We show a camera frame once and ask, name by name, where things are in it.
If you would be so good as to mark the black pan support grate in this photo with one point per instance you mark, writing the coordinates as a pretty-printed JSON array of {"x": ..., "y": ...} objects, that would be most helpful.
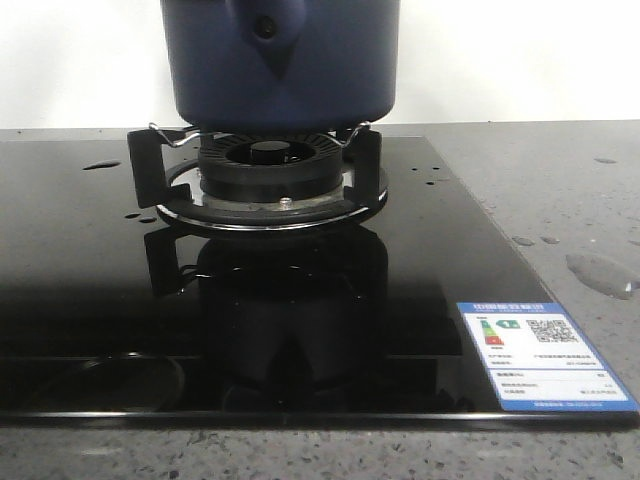
[{"x": 167, "y": 177}]

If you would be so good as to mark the dark blue cooking pot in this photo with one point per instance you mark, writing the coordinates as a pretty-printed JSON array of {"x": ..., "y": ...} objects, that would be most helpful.
[{"x": 282, "y": 66}]

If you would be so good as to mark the blue energy label sticker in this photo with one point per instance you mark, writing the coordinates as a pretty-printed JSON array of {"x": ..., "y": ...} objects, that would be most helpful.
[{"x": 538, "y": 360}]

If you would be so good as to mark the black glass gas cooktop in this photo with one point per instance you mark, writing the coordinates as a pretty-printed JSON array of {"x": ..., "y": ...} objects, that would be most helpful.
[{"x": 111, "y": 317}]

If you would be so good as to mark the black gas burner head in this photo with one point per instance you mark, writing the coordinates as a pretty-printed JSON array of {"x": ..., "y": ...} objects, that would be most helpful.
[{"x": 254, "y": 168}]

